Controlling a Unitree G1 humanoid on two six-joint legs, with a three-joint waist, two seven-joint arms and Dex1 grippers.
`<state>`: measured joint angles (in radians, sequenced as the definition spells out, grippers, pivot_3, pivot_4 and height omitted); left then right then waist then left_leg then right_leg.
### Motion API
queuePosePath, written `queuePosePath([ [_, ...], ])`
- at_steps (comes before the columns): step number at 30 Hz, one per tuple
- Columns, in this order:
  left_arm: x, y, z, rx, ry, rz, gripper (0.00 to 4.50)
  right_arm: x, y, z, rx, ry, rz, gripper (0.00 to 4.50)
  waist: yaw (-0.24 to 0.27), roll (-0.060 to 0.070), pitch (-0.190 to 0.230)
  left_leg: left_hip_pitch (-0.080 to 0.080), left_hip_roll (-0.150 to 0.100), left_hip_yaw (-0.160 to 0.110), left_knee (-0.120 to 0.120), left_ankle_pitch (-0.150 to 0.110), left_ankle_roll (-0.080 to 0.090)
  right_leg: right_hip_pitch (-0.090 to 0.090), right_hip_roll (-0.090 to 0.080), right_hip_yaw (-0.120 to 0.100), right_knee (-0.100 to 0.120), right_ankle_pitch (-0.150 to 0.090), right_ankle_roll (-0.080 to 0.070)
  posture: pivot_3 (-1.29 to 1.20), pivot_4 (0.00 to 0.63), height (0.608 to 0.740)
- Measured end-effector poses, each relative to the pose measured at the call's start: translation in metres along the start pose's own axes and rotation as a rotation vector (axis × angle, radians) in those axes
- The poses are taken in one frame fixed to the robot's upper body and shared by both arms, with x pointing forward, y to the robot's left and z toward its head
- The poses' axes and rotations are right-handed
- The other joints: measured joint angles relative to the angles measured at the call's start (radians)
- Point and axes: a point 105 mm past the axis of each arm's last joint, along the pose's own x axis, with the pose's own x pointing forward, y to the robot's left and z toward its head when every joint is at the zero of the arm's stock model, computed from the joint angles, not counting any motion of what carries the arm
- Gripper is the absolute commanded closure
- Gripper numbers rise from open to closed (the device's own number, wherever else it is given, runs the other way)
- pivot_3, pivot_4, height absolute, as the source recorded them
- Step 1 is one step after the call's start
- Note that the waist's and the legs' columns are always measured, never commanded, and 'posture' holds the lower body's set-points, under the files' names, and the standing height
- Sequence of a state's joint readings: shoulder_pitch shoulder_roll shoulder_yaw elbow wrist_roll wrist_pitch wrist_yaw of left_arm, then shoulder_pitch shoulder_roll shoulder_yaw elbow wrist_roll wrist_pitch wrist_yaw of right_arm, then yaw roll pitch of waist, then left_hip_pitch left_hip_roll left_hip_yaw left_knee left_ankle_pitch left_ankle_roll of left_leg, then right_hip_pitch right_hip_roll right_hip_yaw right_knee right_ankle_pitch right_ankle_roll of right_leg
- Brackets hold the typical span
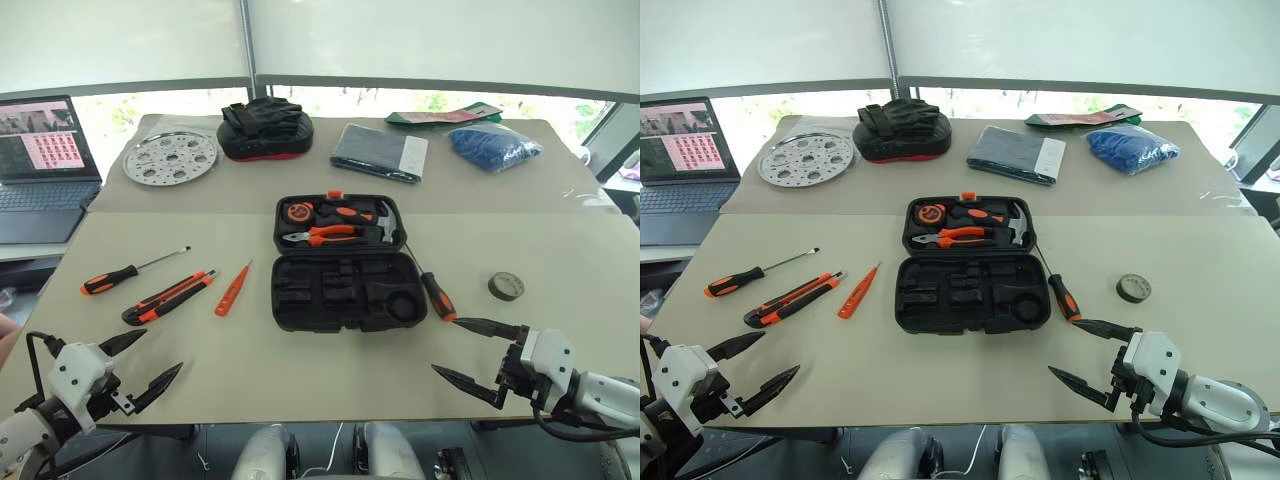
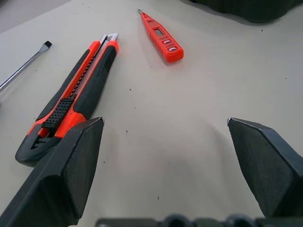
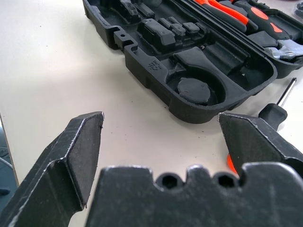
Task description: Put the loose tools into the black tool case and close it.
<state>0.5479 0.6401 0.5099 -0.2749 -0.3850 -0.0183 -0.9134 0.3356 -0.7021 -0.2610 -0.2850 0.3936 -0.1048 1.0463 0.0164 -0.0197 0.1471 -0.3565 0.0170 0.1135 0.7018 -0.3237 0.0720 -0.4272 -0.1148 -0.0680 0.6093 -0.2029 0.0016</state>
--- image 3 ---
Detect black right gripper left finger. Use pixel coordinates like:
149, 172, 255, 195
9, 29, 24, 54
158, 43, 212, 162
0, 111, 105, 227

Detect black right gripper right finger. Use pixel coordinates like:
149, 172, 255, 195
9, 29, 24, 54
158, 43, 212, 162
217, 112, 303, 179

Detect black orange handle screwdriver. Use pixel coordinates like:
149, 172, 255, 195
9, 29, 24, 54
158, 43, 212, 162
226, 77, 298, 175

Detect black tool case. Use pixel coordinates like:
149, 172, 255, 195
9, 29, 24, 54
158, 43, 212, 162
82, 0, 303, 123

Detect black orange handle hammer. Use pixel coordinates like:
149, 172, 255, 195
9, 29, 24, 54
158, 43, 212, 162
233, 0, 303, 64

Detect orange handle pliers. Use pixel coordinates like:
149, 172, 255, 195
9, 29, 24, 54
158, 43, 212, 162
193, 0, 249, 26

